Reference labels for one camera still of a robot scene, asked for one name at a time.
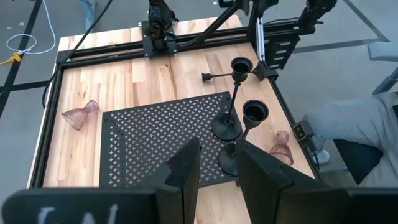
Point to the small black camera box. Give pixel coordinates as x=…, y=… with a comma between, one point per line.
x=302, y=131

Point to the black aluminium table frame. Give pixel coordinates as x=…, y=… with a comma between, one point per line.
x=93, y=54

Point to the short silver aluminium bar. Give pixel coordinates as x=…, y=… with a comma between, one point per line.
x=260, y=39

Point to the black metal candlestick holder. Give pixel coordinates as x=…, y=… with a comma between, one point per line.
x=226, y=128
x=255, y=113
x=207, y=77

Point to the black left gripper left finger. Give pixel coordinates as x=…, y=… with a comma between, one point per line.
x=174, y=193

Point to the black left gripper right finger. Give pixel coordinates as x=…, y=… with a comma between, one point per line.
x=273, y=199

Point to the black slotted bracket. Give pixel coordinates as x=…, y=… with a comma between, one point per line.
x=281, y=51

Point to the black perforated metal tray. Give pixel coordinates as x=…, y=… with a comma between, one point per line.
x=146, y=146

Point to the person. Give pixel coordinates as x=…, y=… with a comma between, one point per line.
x=357, y=124

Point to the black chair seat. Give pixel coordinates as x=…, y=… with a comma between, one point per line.
x=357, y=158

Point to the grey office chair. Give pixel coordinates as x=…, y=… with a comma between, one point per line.
x=384, y=51

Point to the grey metal desk foot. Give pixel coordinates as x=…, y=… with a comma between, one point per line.
x=88, y=12

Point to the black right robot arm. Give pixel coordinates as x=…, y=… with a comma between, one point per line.
x=158, y=31

